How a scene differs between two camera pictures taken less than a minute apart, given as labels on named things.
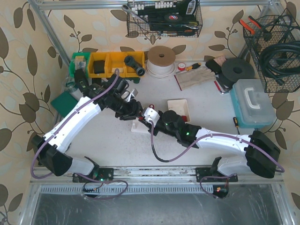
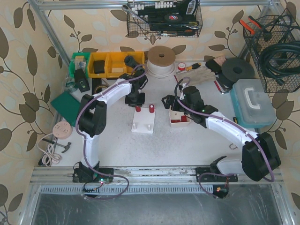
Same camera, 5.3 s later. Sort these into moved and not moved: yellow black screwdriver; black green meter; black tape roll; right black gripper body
Moved: right black gripper body
Not moved: black tape roll; yellow black screwdriver; black green meter
